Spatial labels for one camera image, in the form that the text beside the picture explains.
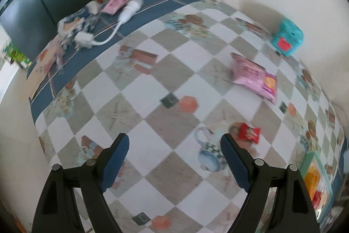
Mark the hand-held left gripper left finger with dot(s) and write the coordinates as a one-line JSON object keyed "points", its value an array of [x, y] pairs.
{"points": [[116, 159]]}

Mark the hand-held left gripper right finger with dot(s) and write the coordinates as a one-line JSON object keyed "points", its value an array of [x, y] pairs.
{"points": [[235, 162]]}

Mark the red snack packet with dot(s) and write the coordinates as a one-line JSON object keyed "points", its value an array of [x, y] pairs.
{"points": [[248, 132]]}

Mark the white tray with teal rim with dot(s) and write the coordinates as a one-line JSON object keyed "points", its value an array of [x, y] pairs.
{"points": [[328, 189]]}

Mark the checkered printed tablecloth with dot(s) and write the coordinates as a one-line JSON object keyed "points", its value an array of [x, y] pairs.
{"points": [[163, 102]]}

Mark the yellow snack packet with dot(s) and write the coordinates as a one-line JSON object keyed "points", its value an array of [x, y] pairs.
{"points": [[310, 179]]}

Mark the pink snack packet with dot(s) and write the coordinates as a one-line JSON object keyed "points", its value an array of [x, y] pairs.
{"points": [[253, 74]]}

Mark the teal toy box red label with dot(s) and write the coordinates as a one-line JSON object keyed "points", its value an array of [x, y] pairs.
{"points": [[289, 33]]}

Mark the blue white floral cloth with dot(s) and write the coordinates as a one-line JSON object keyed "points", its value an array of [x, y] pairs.
{"points": [[75, 24]]}

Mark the green printed packets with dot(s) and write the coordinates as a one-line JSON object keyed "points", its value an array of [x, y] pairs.
{"points": [[16, 55]]}

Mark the small white object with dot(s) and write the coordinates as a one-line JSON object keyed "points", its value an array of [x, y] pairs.
{"points": [[93, 7]]}

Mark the small pink packet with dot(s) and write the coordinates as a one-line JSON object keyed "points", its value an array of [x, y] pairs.
{"points": [[116, 3]]}

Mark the dark grey panel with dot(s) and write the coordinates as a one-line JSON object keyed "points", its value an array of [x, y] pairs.
{"points": [[41, 3]]}

